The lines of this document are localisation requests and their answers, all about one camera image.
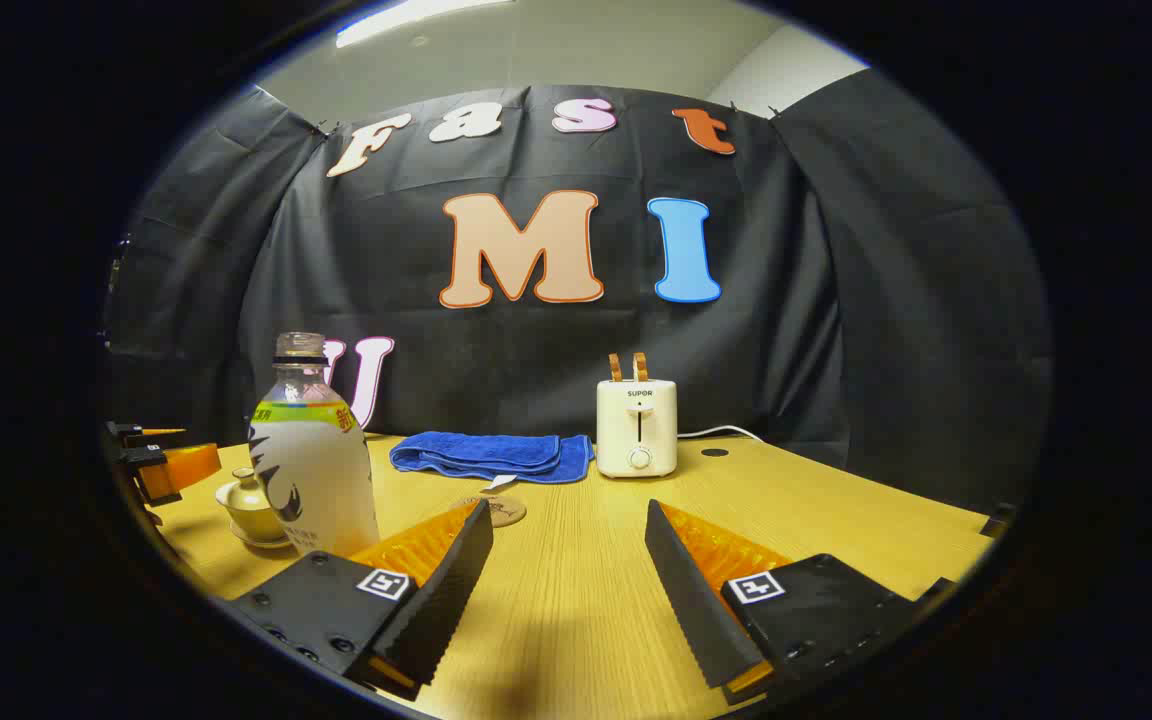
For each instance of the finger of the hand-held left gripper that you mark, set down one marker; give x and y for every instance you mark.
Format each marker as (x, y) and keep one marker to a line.
(126, 433)
(151, 475)

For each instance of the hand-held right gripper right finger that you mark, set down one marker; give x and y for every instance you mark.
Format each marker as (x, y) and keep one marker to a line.
(691, 600)

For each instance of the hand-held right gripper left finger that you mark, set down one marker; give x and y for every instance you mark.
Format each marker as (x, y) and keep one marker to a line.
(441, 590)

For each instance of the white teacup lid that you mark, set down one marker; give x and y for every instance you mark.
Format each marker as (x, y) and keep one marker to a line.
(246, 485)

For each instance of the round wooden coaster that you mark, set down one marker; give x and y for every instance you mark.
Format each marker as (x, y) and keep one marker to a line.
(509, 512)

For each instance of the white teacup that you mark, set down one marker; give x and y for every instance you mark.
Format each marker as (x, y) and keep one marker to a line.
(248, 518)

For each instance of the clear plastic water bottle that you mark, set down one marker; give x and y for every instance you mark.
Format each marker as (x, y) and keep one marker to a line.
(316, 470)

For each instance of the white ceramic saucer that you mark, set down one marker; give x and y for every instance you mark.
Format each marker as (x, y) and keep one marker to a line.
(261, 542)

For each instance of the blue folded towel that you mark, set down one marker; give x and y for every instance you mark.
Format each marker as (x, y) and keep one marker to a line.
(486, 455)

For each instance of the white toaster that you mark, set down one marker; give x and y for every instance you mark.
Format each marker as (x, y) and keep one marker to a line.
(636, 430)

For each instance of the toast bread slice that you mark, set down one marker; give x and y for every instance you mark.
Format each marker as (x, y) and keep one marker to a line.
(615, 367)
(640, 366)

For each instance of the black backdrop cloth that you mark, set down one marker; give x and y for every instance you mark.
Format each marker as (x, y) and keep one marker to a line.
(786, 350)

